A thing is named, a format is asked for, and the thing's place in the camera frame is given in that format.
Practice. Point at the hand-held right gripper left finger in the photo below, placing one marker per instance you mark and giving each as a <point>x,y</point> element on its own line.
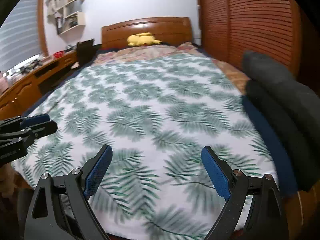
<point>98,172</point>

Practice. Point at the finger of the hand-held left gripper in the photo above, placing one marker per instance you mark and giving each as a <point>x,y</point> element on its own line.
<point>36,120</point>
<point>42,129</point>

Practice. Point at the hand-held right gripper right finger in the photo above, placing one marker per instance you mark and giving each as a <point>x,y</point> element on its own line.
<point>216,175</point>

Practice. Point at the black jacket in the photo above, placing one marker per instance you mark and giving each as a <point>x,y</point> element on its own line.
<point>287,135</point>

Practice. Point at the wooden desk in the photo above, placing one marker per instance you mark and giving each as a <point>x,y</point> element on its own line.
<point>22,90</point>

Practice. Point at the black gadget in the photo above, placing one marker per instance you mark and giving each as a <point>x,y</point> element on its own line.
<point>31,65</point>

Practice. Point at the red basket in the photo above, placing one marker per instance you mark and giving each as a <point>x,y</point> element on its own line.
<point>59,53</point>

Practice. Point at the grey desk item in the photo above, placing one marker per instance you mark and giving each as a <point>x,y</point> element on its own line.
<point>69,47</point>

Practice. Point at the dark chair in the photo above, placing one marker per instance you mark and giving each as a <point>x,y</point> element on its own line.
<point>86,51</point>

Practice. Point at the grey window blind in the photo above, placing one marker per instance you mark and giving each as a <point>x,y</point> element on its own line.
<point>20,35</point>

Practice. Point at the wooden bed headboard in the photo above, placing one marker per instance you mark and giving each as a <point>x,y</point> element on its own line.
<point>117,33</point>

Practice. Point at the folded dark cloth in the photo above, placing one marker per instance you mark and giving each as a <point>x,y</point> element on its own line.
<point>272,67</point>

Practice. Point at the floral pillow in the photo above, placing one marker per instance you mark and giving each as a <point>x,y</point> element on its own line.
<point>150,52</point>

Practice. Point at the yellow plush toy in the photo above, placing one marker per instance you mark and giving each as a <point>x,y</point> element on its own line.
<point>142,40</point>

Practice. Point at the wooden slatted wardrobe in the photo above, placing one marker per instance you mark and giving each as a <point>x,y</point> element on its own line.
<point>250,25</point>

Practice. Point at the white wall shelf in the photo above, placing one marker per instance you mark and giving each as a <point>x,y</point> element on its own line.
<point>75,17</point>

